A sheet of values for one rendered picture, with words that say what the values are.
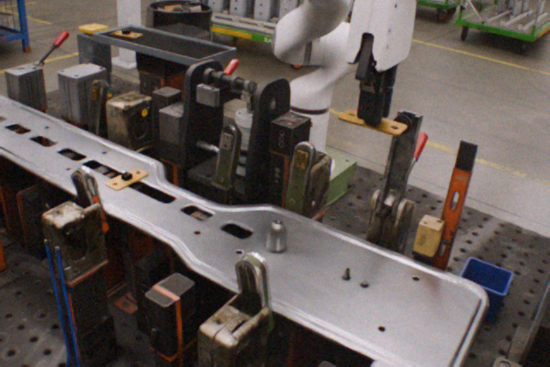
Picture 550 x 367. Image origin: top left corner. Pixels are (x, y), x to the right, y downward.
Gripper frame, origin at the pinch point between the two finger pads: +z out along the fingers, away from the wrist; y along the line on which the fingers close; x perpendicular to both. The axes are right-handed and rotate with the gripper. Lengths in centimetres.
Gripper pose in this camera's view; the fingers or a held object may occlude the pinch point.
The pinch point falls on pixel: (375, 102)
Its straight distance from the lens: 68.1
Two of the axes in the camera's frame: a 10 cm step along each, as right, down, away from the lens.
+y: -5.5, 3.5, -7.6
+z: -0.6, 8.9, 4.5
